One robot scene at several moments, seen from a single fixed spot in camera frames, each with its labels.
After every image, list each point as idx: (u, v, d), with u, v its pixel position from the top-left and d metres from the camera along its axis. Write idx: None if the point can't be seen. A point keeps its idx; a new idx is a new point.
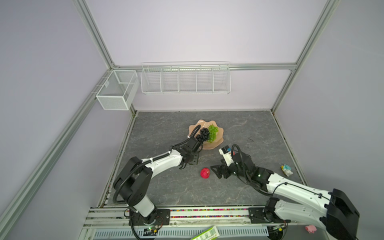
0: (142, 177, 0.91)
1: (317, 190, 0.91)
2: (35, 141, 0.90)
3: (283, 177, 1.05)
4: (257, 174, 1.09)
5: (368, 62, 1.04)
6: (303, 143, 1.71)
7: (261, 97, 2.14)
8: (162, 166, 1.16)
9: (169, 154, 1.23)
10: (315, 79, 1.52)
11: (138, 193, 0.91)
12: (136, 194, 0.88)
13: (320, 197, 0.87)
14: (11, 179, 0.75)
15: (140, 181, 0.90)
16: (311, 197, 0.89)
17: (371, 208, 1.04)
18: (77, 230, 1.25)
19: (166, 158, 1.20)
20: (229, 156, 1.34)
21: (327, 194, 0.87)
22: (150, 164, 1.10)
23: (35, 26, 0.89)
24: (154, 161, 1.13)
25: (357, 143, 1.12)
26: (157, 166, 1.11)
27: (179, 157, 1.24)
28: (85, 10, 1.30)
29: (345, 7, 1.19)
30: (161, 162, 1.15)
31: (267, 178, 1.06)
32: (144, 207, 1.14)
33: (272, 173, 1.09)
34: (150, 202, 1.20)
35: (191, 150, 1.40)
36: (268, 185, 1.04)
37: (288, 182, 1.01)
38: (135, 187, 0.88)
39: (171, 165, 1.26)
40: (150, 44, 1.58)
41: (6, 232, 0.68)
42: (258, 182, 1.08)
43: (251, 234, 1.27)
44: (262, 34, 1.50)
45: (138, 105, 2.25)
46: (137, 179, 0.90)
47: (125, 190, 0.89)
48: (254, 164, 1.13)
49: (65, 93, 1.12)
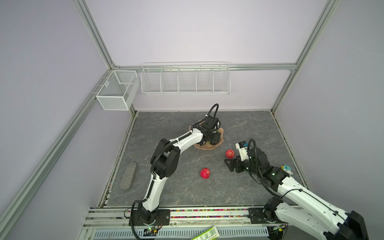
0: (173, 154, 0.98)
1: (333, 207, 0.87)
2: (35, 141, 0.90)
3: (298, 183, 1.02)
4: (271, 173, 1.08)
5: (368, 62, 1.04)
6: (303, 144, 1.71)
7: (261, 97, 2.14)
8: (186, 144, 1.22)
9: (191, 133, 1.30)
10: (315, 79, 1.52)
11: (171, 167, 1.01)
12: (168, 168, 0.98)
13: (335, 214, 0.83)
14: (11, 179, 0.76)
15: (171, 158, 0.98)
16: (324, 211, 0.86)
17: (369, 209, 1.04)
18: (77, 230, 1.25)
19: (189, 137, 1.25)
20: (245, 151, 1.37)
21: (343, 213, 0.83)
22: (177, 143, 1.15)
23: (35, 27, 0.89)
24: (180, 140, 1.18)
25: (357, 143, 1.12)
26: (182, 144, 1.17)
27: (200, 134, 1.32)
28: (85, 9, 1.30)
29: (344, 7, 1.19)
30: (185, 141, 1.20)
31: (281, 180, 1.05)
32: (155, 199, 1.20)
33: (287, 176, 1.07)
34: (158, 198, 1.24)
35: (210, 128, 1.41)
36: (281, 185, 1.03)
37: (302, 190, 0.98)
38: (167, 164, 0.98)
39: (194, 143, 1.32)
40: (150, 43, 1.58)
41: (6, 232, 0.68)
42: (270, 180, 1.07)
43: (251, 234, 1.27)
44: (262, 34, 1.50)
45: (138, 105, 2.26)
46: (169, 156, 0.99)
47: (160, 165, 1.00)
48: (269, 162, 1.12)
49: (65, 93, 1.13)
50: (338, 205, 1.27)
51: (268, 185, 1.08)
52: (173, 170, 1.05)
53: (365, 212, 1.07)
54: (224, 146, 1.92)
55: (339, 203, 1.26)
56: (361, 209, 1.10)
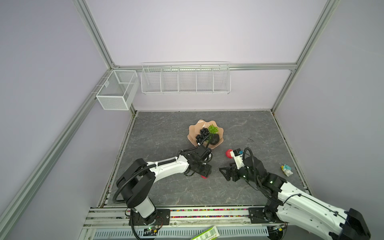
0: (145, 181, 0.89)
1: (333, 207, 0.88)
2: (35, 141, 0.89)
3: (296, 187, 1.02)
4: (269, 181, 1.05)
5: (368, 61, 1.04)
6: (303, 143, 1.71)
7: (261, 97, 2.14)
8: (166, 172, 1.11)
9: (176, 159, 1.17)
10: (315, 78, 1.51)
11: (138, 196, 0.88)
12: (135, 197, 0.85)
13: (336, 215, 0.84)
14: (11, 180, 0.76)
15: (141, 185, 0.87)
16: (325, 213, 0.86)
17: (369, 209, 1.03)
18: (77, 230, 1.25)
19: (172, 164, 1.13)
20: (240, 160, 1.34)
21: (343, 212, 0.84)
22: (155, 168, 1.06)
23: (35, 26, 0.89)
24: (159, 165, 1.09)
25: (356, 142, 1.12)
26: (161, 171, 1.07)
27: (186, 164, 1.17)
28: (85, 9, 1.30)
29: (344, 7, 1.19)
30: (166, 167, 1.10)
31: (280, 187, 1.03)
32: (144, 209, 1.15)
33: (285, 182, 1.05)
34: (149, 205, 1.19)
35: (199, 158, 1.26)
36: (280, 193, 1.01)
37: (302, 194, 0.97)
38: (134, 191, 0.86)
39: (176, 171, 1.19)
40: (150, 43, 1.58)
41: (6, 232, 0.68)
42: (269, 188, 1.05)
43: (251, 234, 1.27)
44: (262, 34, 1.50)
45: (138, 105, 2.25)
46: (139, 182, 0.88)
47: (126, 191, 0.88)
48: (265, 169, 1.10)
49: (64, 93, 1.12)
50: (337, 205, 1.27)
51: (268, 193, 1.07)
52: (141, 200, 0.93)
53: (364, 212, 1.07)
54: (224, 146, 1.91)
55: (338, 203, 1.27)
56: (360, 209, 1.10)
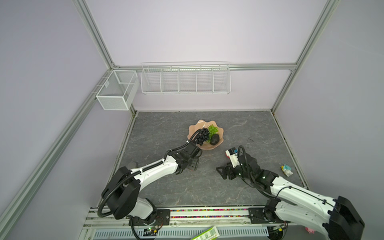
0: (130, 189, 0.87)
1: (321, 197, 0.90)
2: (35, 141, 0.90)
3: (287, 181, 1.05)
4: (262, 176, 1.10)
5: (368, 61, 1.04)
6: (302, 143, 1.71)
7: (262, 97, 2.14)
8: (153, 176, 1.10)
9: (163, 162, 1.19)
10: (315, 78, 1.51)
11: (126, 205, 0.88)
12: (122, 207, 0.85)
13: (324, 203, 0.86)
14: (11, 179, 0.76)
15: (126, 194, 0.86)
16: (314, 202, 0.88)
17: (371, 209, 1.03)
18: (77, 230, 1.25)
19: (158, 168, 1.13)
20: (235, 158, 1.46)
21: (331, 200, 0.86)
22: (140, 175, 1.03)
23: (35, 26, 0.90)
24: (144, 171, 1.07)
25: (356, 142, 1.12)
26: (147, 177, 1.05)
27: (174, 166, 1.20)
28: (85, 9, 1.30)
29: (345, 7, 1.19)
30: (152, 173, 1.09)
31: (271, 181, 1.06)
32: (141, 211, 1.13)
33: (277, 176, 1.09)
34: (148, 206, 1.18)
35: (189, 156, 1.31)
36: (272, 187, 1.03)
37: (292, 186, 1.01)
38: (121, 201, 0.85)
39: (164, 173, 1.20)
40: (150, 43, 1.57)
41: (6, 232, 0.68)
42: (262, 184, 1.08)
43: (251, 234, 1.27)
44: (262, 33, 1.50)
45: (138, 105, 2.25)
46: (124, 191, 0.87)
47: (112, 201, 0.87)
48: (259, 166, 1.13)
49: (65, 93, 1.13)
50: None
51: (262, 189, 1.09)
52: (129, 208, 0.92)
53: (364, 212, 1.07)
54: (224, 146, 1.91)
55: None
56: (360, 209, 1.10)
